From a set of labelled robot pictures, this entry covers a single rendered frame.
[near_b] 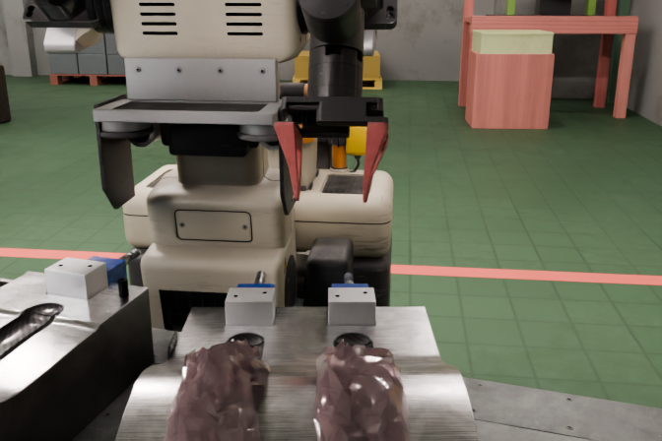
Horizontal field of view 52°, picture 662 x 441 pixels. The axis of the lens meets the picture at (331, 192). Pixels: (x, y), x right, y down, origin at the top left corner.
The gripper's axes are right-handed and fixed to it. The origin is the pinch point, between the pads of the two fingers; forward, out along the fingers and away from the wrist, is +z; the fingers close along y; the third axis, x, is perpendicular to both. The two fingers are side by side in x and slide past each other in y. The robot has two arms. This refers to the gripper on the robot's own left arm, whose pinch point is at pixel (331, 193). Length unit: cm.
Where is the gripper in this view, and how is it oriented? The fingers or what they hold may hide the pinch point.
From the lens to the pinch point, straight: 68.5
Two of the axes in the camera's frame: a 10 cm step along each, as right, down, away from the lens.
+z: -0.4, 9.9, -1.7
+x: 0.9, 1.7, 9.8
